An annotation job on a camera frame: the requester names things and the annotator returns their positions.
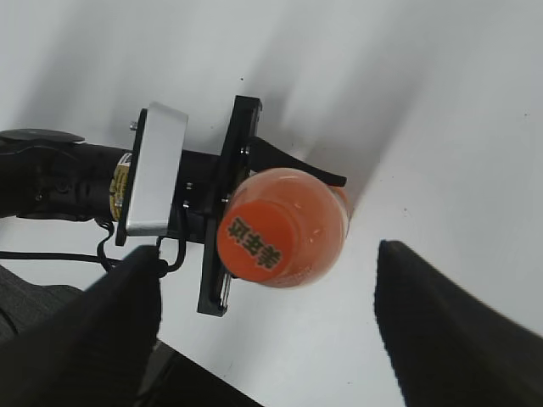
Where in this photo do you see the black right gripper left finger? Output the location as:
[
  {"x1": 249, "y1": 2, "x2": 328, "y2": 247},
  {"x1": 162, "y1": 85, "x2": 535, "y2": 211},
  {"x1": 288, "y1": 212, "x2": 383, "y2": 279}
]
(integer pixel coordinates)
[{"x1": 1, "y1": 246, "x2": 162, "y2": 406}]

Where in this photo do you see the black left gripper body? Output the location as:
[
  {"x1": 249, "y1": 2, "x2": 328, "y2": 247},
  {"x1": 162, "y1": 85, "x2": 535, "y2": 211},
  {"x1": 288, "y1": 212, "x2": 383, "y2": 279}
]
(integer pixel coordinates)
[{"x1": 169, "y1": 96, "x2": 261, "y2": 317}]

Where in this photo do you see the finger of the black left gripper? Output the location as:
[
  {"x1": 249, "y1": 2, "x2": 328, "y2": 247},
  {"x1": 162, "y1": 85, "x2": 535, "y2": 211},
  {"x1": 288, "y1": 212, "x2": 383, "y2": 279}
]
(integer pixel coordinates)
[{"x1": 249, "y1": 137, "x2": 347, "y2": 187}]

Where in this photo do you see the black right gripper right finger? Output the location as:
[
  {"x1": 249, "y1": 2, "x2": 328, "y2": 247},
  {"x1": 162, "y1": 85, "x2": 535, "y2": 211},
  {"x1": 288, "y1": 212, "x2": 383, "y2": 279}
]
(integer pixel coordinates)
[{"x1": 374, "y1": 241, "x2": 542, "y2": 406}]

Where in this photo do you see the orange bottle cap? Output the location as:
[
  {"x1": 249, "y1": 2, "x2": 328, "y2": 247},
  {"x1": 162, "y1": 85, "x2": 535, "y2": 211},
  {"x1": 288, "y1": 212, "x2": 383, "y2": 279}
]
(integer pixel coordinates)
[{"x1": 217, "y1": 199, "x2": 299, "y2": 284}]

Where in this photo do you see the orange soda bottle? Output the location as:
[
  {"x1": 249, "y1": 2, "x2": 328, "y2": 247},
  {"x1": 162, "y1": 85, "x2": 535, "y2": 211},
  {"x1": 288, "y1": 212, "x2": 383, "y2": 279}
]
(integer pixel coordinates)
[{"x1": 216, "y1": 168, "x2": 351, "y2": 288}]

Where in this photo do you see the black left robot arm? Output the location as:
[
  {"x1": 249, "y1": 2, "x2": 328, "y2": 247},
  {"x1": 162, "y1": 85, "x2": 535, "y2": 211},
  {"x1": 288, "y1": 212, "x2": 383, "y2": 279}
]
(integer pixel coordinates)
[{"x1": 1, "y1": 96, "x2": 346, "y2": 316}]

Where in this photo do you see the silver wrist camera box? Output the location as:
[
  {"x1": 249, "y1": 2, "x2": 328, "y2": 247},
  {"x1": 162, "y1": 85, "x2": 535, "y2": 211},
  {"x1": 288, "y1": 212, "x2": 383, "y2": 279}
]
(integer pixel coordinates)
[{"x1": 115, "y1": 102, "x2": 188, "y2": 246}]

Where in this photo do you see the black camera cable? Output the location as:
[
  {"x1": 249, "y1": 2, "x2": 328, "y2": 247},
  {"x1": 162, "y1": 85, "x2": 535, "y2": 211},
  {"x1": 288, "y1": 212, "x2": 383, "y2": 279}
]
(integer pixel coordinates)
[{"x1": 0, "y1": 211, "x2": 190, "y2": 279}]

